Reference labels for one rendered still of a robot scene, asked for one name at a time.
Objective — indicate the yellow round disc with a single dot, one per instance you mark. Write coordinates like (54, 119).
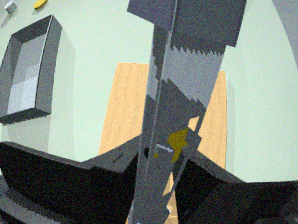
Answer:
(39, 4)

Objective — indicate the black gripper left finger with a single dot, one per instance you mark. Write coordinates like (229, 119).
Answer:
(101, 189)

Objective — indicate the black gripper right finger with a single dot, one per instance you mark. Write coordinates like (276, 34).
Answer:
(208, 194)

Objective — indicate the light wooden board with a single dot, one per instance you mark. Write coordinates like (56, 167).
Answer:
(123, 117)

